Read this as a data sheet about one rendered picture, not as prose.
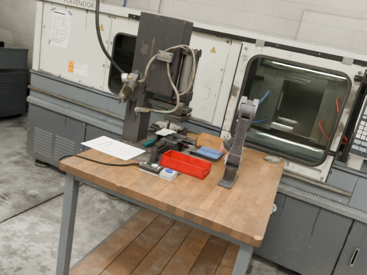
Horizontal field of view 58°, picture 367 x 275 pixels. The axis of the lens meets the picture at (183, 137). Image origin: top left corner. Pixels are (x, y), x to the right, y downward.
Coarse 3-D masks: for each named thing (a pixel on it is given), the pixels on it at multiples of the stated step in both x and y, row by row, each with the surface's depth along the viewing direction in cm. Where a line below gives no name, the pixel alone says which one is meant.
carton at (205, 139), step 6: (198, 138) 217; (204, 138) 215; (210, 138) 226; (216, 138) 224; (222, 138) 223; (198, 144) 218; (204, 144) 216; (210, 144) 215; (216, 144) 213; (222, 144) 212; (222, 150) 213
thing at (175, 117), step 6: (150, 102) 194; (156, 102) 193; (162, 102) 192; (168, 102) 198; (180, 102) 190; (168, 108) 191; (180, 108) 188; (186, 108) 190; (192, 108) 194; (168, 114) 185; (174, 114) 188; (180, 114) 188; (186, 114) 194; (168, 120) 185; (174, 120) 184; (180, 120) 183; (186, 120) 193
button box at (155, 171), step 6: (66, 156) 167; (72, 156) 166; (78, 156) 165; (96, 162) 163; (102, 162) 163; (144, 162) 168; (144, 168) 164; (150, 168) 163; (156, 168) 164; (162, 168) 166; (156, 174) 162
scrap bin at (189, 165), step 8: (168, 152) 182; (176, 152) 183; (168, 160) 173; (176, 160) 171; (184, 160) 183; (192, 160) 181; (200, 160) 179; (176, 168) 172; (184, 168) 171; (192, 168) 169; (200, 168) 167; (208, 168) 178; (192, 176) 170; (200, 176) 168
